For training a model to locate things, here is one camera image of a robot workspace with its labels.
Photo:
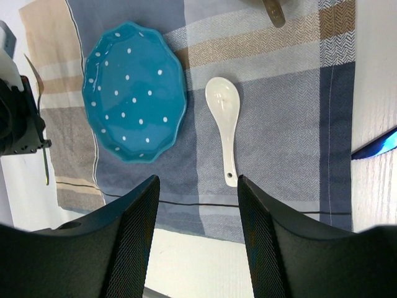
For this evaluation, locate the purple knife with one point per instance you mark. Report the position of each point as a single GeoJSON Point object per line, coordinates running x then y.
{"type": "Point", "coordinates": [380, 145]}

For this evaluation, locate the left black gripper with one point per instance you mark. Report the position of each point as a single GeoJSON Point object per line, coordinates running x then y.
{"type": "Point", "coordinates": [21, 125]}

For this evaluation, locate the teal dotted plate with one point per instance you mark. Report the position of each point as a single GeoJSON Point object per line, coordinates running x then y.
{"type": "Point", "coordinates": [134, 93]}

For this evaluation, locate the blue beige checked cloth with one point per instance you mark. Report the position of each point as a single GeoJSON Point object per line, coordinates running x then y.
{"type": "Point", "coordinates": [293, 136]}

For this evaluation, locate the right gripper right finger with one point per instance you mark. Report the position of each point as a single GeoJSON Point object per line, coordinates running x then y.
{"type": "Point", "coordinates": [292, 255]}

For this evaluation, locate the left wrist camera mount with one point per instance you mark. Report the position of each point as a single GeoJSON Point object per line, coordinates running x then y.
{"type": "Point", "coordinates": [9, 71]}

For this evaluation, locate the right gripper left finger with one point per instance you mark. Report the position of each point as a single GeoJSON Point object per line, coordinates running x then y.
{"type": "Point", "coordinates": [102, 254]}

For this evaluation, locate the brown mug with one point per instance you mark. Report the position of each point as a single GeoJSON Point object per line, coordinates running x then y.
{"type": "Point", "coordinates": [273, 9]}

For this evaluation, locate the white ceramic spoon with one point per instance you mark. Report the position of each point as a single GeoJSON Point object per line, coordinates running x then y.
{"type": "Point", "coordinates": [223, 100]}

